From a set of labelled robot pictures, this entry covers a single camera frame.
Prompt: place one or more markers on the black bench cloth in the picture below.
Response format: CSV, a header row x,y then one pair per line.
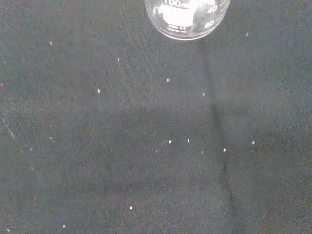
x,y
156,136

